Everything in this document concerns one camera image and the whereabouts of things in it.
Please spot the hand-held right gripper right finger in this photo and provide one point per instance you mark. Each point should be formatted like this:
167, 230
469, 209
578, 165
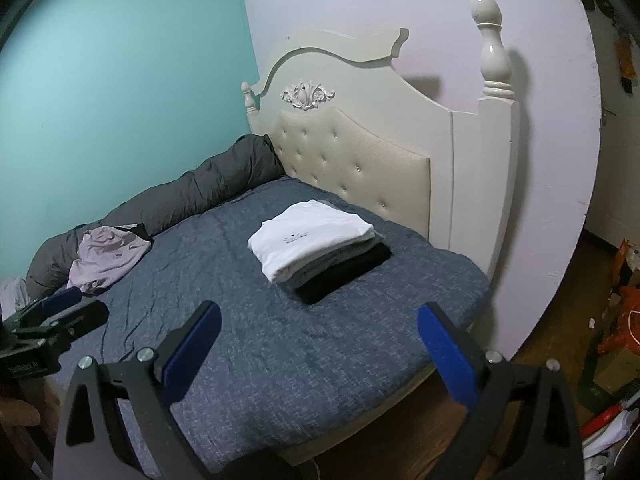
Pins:
447, 360

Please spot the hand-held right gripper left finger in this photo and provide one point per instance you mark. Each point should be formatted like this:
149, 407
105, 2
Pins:
192, 355

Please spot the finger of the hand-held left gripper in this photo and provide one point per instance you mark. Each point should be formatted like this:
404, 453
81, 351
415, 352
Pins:
62, 297
85, 315

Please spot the white long-sleeve shirt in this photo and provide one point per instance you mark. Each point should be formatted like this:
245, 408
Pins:
305, 240

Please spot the person's left hand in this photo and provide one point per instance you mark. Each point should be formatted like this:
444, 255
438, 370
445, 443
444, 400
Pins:
20, 415

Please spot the light grey bed sheet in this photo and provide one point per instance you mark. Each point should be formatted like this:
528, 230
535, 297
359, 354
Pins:
12, 295

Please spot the lilac grey garment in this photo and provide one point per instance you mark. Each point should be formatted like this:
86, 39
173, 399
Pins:
110, 255

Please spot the bed with blue sheet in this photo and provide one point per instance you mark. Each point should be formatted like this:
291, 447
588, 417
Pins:
300, 350

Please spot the black folded garment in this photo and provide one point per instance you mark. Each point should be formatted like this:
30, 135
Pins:
345, 280

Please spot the grey folded garment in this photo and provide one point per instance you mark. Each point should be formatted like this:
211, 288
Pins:
350, 255

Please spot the green cardboard box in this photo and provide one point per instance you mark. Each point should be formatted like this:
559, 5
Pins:
610, 380

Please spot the dark grey rolled duvet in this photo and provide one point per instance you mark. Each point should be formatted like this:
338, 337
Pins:
210, 180

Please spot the cream tufted headboard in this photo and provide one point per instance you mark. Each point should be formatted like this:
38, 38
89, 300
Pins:
475, 185

